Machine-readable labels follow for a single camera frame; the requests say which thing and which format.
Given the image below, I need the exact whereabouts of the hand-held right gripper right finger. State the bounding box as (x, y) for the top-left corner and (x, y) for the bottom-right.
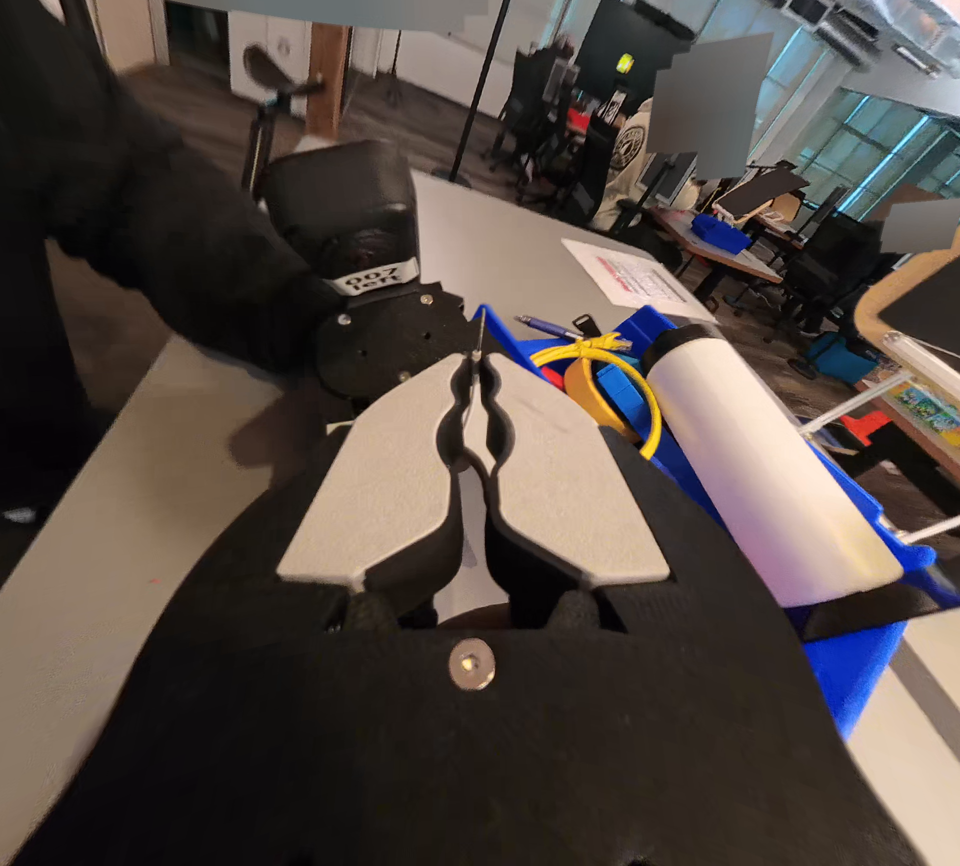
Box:
(480, 352), (672, 625)

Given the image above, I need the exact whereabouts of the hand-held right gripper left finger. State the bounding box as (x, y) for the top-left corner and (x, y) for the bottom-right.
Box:
(275, 352), (472, 615)

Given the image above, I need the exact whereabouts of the blue pen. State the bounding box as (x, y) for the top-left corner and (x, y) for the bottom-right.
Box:
(513, 314), (588, 343)

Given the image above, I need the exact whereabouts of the blue plastic bin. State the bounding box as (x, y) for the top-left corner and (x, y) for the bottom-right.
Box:
(472, 303), (939, 741)

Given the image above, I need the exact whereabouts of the yellow tape roll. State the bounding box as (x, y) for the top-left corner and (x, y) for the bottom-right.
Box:
(562, 356), (640, 441)

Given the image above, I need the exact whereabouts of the white roll with black caps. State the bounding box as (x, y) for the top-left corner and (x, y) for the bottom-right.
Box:
(641, 322), (906, 609)

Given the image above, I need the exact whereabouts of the black office chair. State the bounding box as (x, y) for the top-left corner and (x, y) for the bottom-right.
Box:
(489, 48), (573, 186)
(558, 108), (622, 225)

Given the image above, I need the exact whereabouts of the black pole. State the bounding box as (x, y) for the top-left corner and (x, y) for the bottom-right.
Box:
(448, 0), (543, 189)

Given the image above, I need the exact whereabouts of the white paper sheet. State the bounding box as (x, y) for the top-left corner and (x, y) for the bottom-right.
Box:
(561, 238), (719, 324)

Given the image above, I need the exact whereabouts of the wooden desk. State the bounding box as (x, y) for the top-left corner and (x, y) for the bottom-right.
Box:
(648, 206), (786, 287)

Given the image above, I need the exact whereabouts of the person's dark clothing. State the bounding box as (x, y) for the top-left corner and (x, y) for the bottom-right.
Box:
(0, 0), (189, 582)

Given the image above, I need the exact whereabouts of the teal bag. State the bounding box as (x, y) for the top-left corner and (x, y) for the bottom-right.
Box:
(806, 332), (881, 384)

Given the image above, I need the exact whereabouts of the blue storage bin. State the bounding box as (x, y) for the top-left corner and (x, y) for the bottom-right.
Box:
(690, 213), (753, 257)

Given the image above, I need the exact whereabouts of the black freestanding panel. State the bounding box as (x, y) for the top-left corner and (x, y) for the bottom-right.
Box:
(573, 0), (696, 118)

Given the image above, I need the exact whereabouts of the colourful picture toy box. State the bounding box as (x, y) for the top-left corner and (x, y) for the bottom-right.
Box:
(888, 382), (960, 448)

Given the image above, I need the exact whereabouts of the white stand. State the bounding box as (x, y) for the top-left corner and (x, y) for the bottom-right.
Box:
(797, 329), (960, 546)

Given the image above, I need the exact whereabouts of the blue plastic bracket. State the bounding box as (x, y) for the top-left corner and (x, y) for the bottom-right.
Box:
(596, 363), (655, 433)

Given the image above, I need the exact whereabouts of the yellow ethernet cable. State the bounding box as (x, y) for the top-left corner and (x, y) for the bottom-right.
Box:
(528, 332), (666, 462)

